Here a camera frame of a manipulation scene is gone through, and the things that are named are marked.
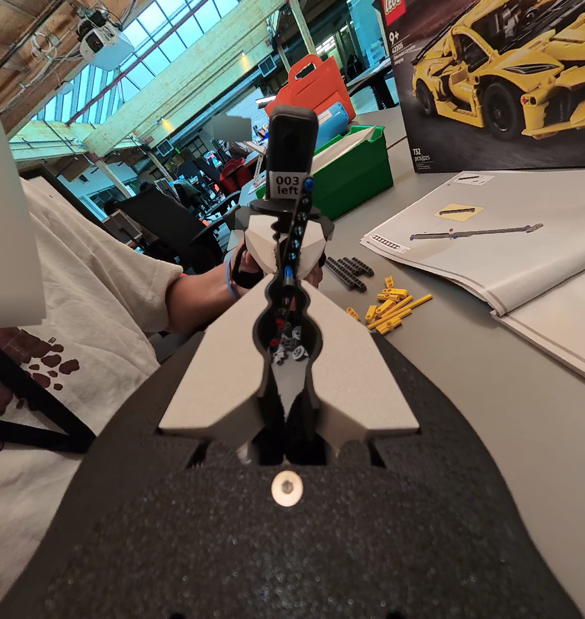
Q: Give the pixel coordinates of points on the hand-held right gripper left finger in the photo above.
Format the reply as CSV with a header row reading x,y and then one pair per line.
x,y
215,387

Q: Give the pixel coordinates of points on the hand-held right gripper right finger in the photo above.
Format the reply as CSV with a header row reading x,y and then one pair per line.
x,y
365,387

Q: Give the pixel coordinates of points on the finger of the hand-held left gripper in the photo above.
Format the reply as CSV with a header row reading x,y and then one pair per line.
x,y
310,249
259,239

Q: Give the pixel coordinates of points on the grey and black lego beam assembly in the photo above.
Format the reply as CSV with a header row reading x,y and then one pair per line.
x,y
295,242

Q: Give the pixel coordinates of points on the person's left forearm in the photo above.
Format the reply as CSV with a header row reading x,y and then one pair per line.
x,y
200,300

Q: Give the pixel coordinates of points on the row of dark grey lego beams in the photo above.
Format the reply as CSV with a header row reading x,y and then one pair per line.
x,y
348,273

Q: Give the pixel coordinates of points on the pile of grey lego discs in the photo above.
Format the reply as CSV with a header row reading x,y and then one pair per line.
x,y
295,350

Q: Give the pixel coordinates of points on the pile of yellow lego pieces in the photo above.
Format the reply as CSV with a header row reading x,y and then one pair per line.
x,y
386,309

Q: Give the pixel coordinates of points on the lego instruction booklet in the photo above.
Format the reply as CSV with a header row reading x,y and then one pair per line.
x,y
514,271

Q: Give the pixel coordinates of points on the lego box with yellow car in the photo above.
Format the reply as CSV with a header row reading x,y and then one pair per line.
x,y
490,96

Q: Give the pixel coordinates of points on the person's left hand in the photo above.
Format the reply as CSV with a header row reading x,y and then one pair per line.
x,y
251,263

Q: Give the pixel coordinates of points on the light blue roll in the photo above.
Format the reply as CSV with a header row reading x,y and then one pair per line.
x,y
333,121

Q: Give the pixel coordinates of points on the white paper in bin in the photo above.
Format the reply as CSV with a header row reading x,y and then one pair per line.
x,y
340,147

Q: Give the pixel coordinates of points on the blue wristband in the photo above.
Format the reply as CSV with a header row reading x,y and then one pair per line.
x,y
231,285

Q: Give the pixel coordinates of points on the orange bag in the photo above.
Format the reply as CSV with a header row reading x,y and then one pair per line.
x,y
316,92

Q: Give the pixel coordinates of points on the red chair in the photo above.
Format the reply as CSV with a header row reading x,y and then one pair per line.
x,y
236,174

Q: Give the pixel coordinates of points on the green plastic bin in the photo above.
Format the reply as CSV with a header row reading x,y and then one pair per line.
x,y
360,183

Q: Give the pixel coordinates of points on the black office chair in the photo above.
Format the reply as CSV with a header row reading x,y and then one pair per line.
x,y
162,222

